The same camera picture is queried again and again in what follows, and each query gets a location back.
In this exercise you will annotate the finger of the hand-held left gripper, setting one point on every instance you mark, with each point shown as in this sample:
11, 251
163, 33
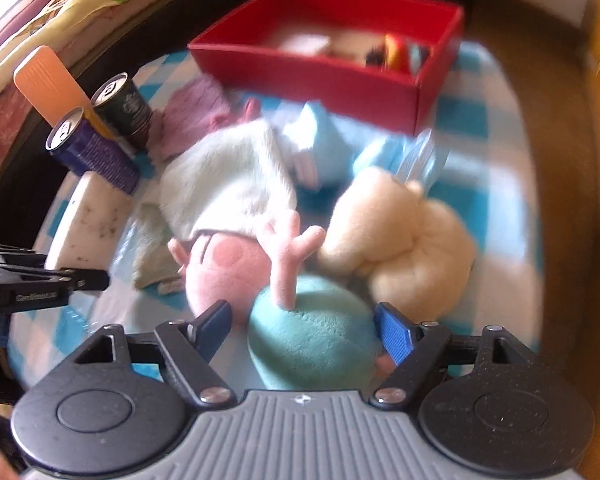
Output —
80, 280
10, 254

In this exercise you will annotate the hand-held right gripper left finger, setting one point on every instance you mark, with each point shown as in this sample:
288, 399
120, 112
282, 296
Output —
215, 322

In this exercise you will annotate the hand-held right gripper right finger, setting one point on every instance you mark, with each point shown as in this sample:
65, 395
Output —
392, 335

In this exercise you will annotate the pink pig plush toy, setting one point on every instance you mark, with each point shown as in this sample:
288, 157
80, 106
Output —
300, 335

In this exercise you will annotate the cream plush toy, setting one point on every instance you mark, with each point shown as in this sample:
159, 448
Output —
410, 250

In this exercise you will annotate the light green towel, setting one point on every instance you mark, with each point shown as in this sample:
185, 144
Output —
220, 180

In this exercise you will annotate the mauve cloth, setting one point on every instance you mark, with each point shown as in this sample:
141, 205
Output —
190, 110

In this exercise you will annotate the red box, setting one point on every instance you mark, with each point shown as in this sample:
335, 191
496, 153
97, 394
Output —
330, 80

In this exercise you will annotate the white soft item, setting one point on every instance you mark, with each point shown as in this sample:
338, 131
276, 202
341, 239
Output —
305, 42

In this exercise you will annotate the white stone slab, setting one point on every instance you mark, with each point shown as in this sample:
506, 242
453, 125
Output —
90, 225

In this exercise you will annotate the beige green cloth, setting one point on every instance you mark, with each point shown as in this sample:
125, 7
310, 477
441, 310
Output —
150, 255

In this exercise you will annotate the orange plastic board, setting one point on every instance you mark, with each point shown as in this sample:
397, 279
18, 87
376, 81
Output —
45, 85

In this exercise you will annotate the blue checkered tablecloth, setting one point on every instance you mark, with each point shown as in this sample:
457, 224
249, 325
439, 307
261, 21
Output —
480, 185

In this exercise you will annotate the dark green drink can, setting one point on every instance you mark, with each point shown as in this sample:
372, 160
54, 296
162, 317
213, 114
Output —
125, 105

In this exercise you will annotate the colourful small toy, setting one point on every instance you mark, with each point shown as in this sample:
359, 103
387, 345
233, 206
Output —
395, 52

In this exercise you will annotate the dark bed frame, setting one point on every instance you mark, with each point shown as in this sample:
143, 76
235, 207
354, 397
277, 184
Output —
25, 160

